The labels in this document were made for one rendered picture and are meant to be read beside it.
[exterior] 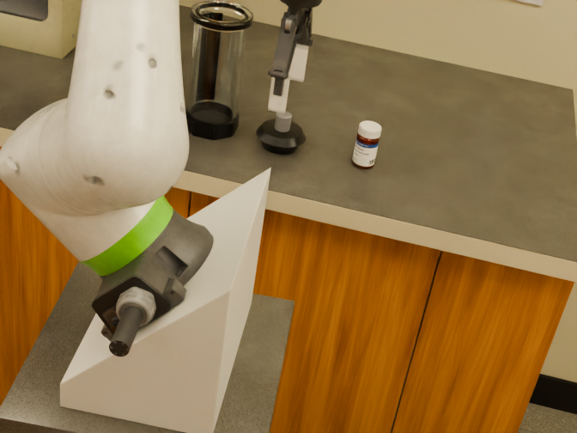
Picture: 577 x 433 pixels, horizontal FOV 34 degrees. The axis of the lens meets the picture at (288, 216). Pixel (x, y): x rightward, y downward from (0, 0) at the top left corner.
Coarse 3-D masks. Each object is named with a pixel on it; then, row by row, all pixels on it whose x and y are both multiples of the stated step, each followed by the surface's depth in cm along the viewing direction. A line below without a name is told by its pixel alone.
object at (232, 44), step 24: (216, 0) 169; (216, 24) 160; (240, 24) 161; (192, 48) 167; (216, 48) 163; (240, 48) 166; (192, 72) 168; (216, 72) 166; (240, 72) 169; (192, 96) 170; (216, 96) 169; (216, 120) 171
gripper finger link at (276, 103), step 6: (288, 78) 159; (288, 84) 160; (270, 90) 161; (270, 96) 162; (276, 96) 162; (282, 96) 161; (270, 102) 162; (276, 102) 162; (282, 102) 162; (270, 108) 163; (276, 108) 163; (282, 108) 162
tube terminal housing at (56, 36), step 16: (48, 0) 186; (64, 0) 186; (80, 0) 194; (0, 16) 190; (16, 16) 189; (48, 16) 187; (64, 16) 188; (0, 32) 192; (16, 32) 191; (32, 32) 190; (48, 32) 189; (64, 32) 190; (16, 48) 193; (32, 48) 192; (48, 48) 191; (64, 48) 192
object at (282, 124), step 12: (276, 120) 171; (288, 120) 171; (264, 132) 171; (276, 132) 171; (288, 132) 172; (300, 132) 172; (264, 144) 172; (276, 144) 170; (288, 144) 170; (300, 144) 171
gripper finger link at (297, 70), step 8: (296, 48) 171; (304, 48) 171; (296, 56) 172; (304, 56) 171; (296, 64) 173; (304, 64) 172; (288, 72) 174; (296, 72) 173; (304, 72) 173; (296, 80) 174
